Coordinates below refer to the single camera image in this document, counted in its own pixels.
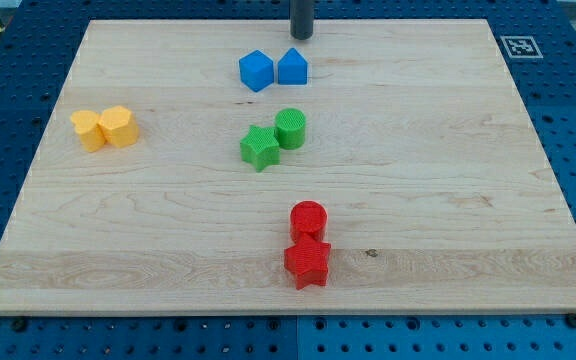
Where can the red cylinder block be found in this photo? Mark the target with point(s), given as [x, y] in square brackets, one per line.
[308, 218]

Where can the yellow hexagon block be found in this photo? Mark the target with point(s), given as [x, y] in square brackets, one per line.
[119, 126]

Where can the dark cylindrical pointer rod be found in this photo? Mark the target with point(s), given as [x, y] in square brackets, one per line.
[301, 16]

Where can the red star block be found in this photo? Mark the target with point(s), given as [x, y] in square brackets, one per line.
[307, 260]

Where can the blue cube block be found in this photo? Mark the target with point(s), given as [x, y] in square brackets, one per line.
[256, 70]

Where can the white fiducial marker tag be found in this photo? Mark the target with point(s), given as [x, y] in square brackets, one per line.
[521, 47]

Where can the green star block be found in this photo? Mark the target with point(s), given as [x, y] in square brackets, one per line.
[260, 148]

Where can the blue triangular prism block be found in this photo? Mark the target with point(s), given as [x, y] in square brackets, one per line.
[292, 68]

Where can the light wooden board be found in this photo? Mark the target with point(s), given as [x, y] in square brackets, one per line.
[439, 195]

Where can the green cylinder block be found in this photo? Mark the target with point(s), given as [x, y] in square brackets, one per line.
[290, 128]

